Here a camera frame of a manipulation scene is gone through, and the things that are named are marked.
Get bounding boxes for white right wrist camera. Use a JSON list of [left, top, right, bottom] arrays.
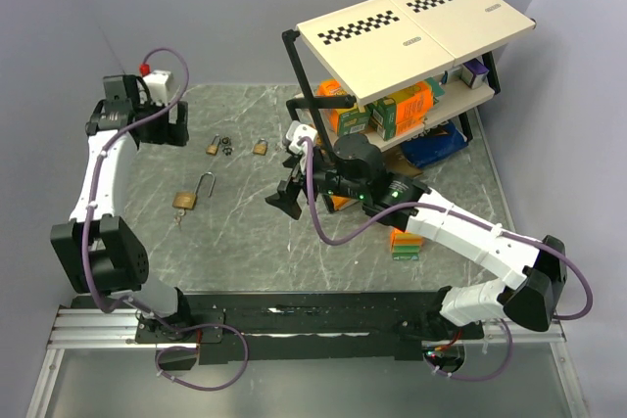
[[282, 120, 318, 162]]

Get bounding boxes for green box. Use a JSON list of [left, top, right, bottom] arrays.
[[335, 108, 371, 137], [368, 98, 423, 141]]

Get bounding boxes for medium brass padlock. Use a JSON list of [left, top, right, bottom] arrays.
[[252, 138, 268, 156]]

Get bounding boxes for green box left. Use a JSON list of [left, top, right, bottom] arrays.
[[335, 108, 371, 137]]

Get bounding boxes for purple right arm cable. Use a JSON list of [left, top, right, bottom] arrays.
[[299, 137, 594, 321]]

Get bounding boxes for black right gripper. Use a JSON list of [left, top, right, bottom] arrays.
[[265, 145, 367, 219]]

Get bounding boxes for cream folding shelf rack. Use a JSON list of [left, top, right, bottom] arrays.
[[281, 0, 537, 160]]

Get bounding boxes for orange box on shelf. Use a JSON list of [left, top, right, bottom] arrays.
[[384, 80, 434, 122]]

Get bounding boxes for small keys of large padlock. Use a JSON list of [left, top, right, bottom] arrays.
[[174, 209, 186, 230]]

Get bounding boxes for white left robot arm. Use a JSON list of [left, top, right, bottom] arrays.
[[50, 70, 194, 342]]

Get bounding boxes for brown snack bag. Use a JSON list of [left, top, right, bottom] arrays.
[[383, 146, 422, 178]]

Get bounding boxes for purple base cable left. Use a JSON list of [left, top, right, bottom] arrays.
[[155, 323, 250, 392]]

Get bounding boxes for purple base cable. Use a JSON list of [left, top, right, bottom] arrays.
[[155, 323, 250, 392], [423, 319, 514, 383]]

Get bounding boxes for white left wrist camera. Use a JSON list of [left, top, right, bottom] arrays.
[[139, 63, 174, 105]]

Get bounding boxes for Sponge Daddy sponge pack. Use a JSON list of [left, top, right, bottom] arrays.
[[390, 229, 424, 261]]

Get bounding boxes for purple white small box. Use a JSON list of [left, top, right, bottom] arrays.
[[460, 59, 490, 89]]

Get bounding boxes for orange chip bag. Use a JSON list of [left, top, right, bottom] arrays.
[[315, 78, 362, 139]]

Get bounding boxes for green box right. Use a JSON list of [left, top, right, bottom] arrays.
[[368, 98, 423, 141]]

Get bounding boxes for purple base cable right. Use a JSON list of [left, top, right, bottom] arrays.
[[423, 319, 514, 383]]

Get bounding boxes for small brass padlock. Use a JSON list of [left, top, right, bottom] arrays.
[[206, 134, 221, 156]]

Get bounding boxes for large brass padlock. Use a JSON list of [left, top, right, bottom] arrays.
[[172, 171, 217, 210]]

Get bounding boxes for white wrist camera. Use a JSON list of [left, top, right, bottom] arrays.
[[139, 63, 174, 105], [282, 120, 318, 162]]

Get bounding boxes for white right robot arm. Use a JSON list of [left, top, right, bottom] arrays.
[[266, 121, 567, 339]]

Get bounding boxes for blue snack bag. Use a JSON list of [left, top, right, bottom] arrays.
[[401, 120, 468, 168]]

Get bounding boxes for aluminium rail frame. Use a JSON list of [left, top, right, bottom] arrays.
[[27, 309, 589, 417]]

